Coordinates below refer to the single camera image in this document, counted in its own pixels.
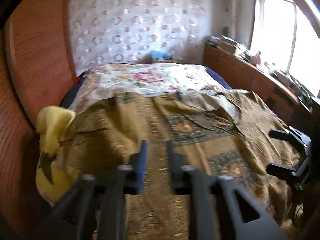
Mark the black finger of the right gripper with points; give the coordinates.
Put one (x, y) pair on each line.
(297, 172)

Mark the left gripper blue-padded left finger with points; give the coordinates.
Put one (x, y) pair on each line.
(97, 203)

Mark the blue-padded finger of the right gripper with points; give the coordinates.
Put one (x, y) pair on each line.
(300, 141)

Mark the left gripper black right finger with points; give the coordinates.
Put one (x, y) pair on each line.
(219, 207)

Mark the brown gold patterned garment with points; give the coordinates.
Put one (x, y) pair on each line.
(221, 134)

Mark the long wooden sideboard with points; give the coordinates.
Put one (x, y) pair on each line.
(242, 75)

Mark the pink figurine on sideboard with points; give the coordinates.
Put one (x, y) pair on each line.
(256, 60)

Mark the dark blue blanket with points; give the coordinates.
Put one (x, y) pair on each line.
(218, 79)

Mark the yellow plush toy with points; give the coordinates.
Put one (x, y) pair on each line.
(51, 179)

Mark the pink floral bed quilt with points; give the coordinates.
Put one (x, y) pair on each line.
(153, 79)

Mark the red-brown wooden wardrobe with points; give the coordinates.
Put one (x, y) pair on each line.
(36, 71)

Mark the blue tissue box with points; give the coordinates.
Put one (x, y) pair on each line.
(160, 57)

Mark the white circle-patterned curtain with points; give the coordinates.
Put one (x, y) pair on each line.
(127, 31)

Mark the bright window with frame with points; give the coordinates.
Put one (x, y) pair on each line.
(287, 41)

